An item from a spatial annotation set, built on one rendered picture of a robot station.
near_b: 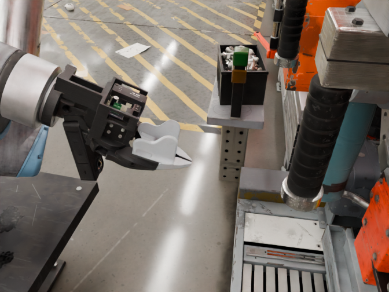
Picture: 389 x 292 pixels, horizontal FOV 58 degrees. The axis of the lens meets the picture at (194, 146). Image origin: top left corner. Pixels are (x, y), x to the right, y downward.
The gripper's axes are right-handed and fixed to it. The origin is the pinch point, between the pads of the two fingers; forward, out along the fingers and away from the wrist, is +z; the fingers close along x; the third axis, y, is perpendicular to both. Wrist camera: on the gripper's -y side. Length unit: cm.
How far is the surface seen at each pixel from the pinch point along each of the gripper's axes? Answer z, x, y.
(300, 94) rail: 45, 73, -12
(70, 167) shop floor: -22, 70, -87
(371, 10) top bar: 3.4, -11.0, 30.9
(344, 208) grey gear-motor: 56, 29, -19
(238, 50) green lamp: 10.4, 47.5, 1.7
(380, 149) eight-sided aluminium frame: 37.2, 15.6, 8.4
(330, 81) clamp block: 3.0, -13.7, 25.6
